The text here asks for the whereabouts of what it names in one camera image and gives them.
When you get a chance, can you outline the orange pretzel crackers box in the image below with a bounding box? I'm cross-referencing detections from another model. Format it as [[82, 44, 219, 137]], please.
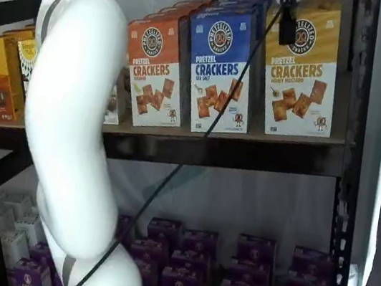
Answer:
[[112, 9, 198, 134], [144, 0, 201, 29], [171, 0, 221, 16]]

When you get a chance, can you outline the brown wooden shelf board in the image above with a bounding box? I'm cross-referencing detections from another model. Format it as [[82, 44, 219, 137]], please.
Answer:
[[0, 83, 347, 184]]

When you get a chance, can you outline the yellow white snack bar box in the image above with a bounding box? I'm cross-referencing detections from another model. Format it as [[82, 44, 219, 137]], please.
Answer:
[[102, 65, 138, 129]]

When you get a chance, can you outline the black metal shelf rack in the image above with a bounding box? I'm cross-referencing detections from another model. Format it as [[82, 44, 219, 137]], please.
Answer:
[[0, 0, 381, 286]]

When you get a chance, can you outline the white box with black chips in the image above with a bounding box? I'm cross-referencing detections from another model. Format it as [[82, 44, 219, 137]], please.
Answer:
[[11, 36, 40, 83]]

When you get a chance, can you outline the white carton box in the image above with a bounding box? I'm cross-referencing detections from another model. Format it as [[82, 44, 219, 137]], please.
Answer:
[[0, 227, 35, 270]]

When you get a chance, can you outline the teal tape strip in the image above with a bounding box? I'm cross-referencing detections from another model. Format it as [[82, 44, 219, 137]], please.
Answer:
[[141, 160, 195, 209]]

